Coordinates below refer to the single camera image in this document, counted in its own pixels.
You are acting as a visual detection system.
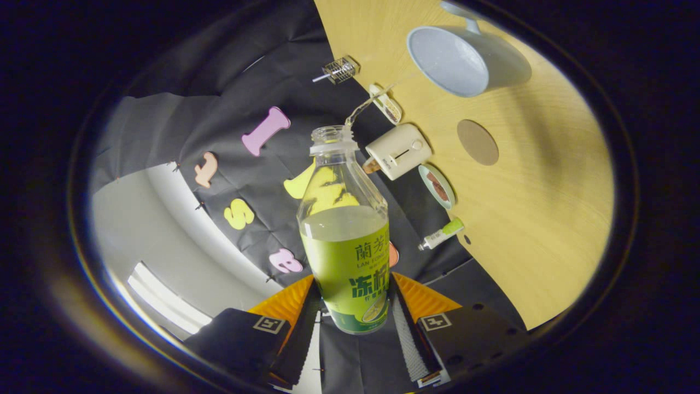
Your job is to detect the ceiling light panel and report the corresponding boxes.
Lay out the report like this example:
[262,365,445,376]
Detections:
[127,262,213,335]

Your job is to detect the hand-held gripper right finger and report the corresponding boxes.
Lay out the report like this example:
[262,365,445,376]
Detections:
[389,272,528,389]

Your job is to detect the wire mesh holder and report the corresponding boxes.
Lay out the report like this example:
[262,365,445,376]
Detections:
[322,55,360,85]

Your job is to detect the round brown coaster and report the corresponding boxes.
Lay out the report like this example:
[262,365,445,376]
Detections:
[457,119,500,166]

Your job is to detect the green label juice bottle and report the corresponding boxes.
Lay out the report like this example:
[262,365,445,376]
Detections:
[296,125,391,335]

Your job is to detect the white toaster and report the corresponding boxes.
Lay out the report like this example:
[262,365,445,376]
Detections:
[365,123,433,181]

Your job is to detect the small white green bottle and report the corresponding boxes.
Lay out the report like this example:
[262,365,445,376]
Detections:
[418,217,465,251]

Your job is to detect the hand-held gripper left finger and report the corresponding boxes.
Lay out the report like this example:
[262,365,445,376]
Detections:
[183,274,323,390]

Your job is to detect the wooden table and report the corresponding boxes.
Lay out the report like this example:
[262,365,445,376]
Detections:
[313,0,616,331]

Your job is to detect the pale blue cup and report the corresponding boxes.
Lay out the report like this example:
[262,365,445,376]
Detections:
[406,0,533,98]

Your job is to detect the pale green plate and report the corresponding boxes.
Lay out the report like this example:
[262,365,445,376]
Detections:
[418,164,456,211]

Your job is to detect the white divided tray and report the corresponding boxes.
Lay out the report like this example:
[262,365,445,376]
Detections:
[369,83,403,125]

